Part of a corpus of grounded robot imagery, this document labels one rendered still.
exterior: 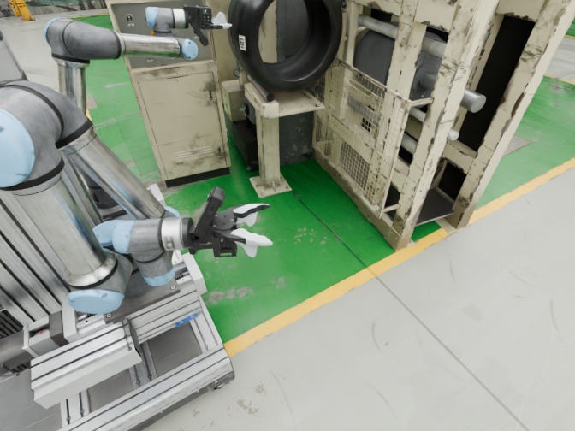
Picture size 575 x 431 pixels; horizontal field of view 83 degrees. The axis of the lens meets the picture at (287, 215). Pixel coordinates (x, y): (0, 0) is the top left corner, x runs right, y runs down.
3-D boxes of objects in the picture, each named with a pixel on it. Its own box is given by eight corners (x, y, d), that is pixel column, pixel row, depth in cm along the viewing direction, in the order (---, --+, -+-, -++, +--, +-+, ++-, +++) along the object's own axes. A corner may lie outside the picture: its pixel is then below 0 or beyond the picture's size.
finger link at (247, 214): (263, 215, 86) (234, 230, 81) (262, 197, 83) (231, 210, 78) (270, 221, 84) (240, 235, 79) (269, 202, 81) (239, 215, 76)
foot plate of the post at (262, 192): (249, 179, 267) (248, 175, 265) (279, 172, 275) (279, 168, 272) (259, 198, 249) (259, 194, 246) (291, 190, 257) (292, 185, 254)
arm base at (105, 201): (93, 213, 129) (82, 193, 122) (88, 192, 138) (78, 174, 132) (133, 200, 134) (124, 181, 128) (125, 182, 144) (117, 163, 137)
